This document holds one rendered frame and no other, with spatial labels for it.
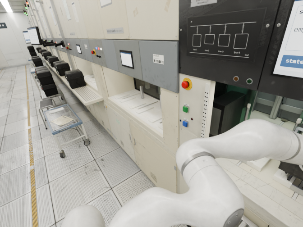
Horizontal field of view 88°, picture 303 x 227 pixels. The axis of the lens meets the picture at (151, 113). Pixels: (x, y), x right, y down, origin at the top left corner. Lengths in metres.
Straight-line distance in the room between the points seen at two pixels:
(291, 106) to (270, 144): 1.23
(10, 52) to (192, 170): 13.64
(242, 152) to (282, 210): 0.62
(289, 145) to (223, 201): 0.21
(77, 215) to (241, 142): 0.48
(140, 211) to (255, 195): 0.69
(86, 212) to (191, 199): 0.32
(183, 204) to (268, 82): 0.48
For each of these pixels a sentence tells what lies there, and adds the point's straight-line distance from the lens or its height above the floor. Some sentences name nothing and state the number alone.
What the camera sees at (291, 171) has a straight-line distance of 1.05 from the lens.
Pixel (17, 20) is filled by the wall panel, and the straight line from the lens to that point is 13.79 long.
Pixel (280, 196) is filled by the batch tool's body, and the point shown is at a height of 0.87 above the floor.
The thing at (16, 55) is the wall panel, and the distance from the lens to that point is 13.81.
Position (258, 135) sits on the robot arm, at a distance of 0.42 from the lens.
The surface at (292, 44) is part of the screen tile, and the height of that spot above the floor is 1.56.
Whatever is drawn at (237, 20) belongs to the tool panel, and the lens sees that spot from 0.69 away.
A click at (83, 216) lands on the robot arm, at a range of 0.57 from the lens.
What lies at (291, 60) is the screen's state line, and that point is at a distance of 0.64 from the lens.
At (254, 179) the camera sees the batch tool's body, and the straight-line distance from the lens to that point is 1.08.
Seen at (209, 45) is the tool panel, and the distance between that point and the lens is 0.75.
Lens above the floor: 1.64
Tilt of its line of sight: 29 degrees down
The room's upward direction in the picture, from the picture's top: 5 degrees counter-clockwise
